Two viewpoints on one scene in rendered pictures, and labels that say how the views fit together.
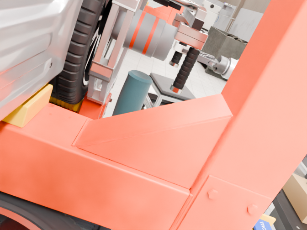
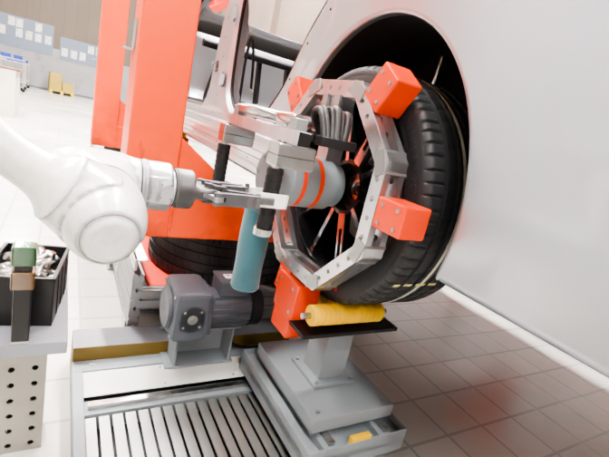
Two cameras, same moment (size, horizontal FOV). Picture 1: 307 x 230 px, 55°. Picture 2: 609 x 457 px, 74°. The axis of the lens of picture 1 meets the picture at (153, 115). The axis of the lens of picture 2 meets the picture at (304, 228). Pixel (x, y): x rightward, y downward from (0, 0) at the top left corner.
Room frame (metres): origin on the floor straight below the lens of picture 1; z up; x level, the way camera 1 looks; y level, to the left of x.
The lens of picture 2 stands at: (2.08, -0.27, 1.00)
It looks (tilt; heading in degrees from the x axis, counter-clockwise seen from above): 14 degrees down; 155
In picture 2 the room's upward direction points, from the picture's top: 13 degrees clockwise
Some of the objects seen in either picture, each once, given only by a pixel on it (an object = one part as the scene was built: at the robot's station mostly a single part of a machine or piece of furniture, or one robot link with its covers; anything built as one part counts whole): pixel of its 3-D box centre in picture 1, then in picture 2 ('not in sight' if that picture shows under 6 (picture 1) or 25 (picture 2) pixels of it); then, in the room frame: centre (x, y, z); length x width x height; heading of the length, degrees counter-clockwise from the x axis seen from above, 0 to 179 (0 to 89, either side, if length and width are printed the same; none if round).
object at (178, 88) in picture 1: (185, 69); (220, 168); (0.93, -0.03, 0.83); 0.04 x 0.04 x 0.16
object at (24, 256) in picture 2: not in sight; (24, 254); (1.20, -0.43, 0.64); 0.04 x 0.04 x 0.04; 7
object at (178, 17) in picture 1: (184, 23); (291, 155); (1.26, 0.04, 0.93); 0.09 x 0.05 x 0.05; 97
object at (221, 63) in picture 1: (215, 62); (195, 189); (1.29, -0.15, 0.83); 0.09 x 0.08 x 0.07; 97
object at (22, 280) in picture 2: not in sight; (23, 277); (1.20, -0.43, 0.59); 0.04 x 0.04 x 0.04; 7
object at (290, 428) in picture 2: not in sight; (315, 394); (1.05, 0.39, 0.13); 0.50 x 0.36 x 0.10; 7
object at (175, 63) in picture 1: (180, 48); (269, 199); (1.27, 0.01, 0.83); 0.04 x 0.04 x 0.16
